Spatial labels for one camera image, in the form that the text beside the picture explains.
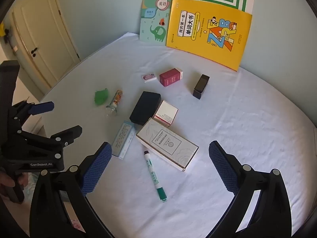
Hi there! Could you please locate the glass vial with print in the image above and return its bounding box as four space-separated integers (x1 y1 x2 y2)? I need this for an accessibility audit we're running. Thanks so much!
106 89 123 117

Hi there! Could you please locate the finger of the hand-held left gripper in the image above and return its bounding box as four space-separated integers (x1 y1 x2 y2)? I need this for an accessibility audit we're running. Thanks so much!
20 125 83 159
10 100 55 129

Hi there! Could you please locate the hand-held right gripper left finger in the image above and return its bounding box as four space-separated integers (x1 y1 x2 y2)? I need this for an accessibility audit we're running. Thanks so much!
30 141 119 238

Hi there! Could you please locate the long pale blue box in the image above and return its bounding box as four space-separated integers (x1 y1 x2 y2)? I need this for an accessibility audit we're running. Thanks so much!
111 120 136 159

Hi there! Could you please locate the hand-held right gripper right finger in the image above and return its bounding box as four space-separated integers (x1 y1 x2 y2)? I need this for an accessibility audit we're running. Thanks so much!
202 140 293 238

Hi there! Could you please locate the tall black box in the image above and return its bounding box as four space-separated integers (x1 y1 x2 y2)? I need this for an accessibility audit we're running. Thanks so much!
193 74 210 100

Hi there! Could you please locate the white box with red edge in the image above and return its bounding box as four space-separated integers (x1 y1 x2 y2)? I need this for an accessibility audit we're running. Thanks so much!
152 100 179 127

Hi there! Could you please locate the dark red box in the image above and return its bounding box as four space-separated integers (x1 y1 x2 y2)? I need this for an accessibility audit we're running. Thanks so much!
159 69 184 87

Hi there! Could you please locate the cream panel door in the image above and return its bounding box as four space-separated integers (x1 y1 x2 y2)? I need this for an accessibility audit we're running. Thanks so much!
10 0 81 90

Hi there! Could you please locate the black case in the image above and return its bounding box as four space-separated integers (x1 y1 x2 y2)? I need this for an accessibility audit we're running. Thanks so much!
129 91 162 126

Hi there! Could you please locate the large white box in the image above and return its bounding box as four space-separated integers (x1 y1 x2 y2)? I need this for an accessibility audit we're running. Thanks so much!
136 117 199 172

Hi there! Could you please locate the yellow picture book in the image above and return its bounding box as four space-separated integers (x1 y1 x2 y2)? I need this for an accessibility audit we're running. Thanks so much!
165 0 253 72

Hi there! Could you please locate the green elephant book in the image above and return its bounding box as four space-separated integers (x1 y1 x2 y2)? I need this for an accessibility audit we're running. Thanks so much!
139 0 174 46

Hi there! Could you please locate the person's left hand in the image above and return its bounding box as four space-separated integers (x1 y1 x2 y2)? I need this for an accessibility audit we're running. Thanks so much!
0 173 28 188

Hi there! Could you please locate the green frog toy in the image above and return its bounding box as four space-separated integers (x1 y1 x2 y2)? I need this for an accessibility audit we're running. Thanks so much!
94 87 109 107

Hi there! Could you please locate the green marker pen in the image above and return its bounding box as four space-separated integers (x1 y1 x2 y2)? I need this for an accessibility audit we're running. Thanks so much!
144 150 168 203

